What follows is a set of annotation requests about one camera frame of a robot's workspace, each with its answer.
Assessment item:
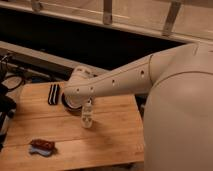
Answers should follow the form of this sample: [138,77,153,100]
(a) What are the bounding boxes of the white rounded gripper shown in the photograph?
[62,66,94,111]

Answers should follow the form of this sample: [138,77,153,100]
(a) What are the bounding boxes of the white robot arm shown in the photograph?
[64,43,213,109]

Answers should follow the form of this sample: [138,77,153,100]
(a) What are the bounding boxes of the brown rectangular block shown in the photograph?
[30,139,55,150]

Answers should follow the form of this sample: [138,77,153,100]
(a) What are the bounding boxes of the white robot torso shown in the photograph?
[144,44,213,171]

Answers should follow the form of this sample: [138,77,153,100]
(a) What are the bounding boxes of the black cables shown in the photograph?
[0,53,26,151]

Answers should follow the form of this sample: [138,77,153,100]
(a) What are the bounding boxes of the metal rail with brackets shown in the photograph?
[0,0,213,44]

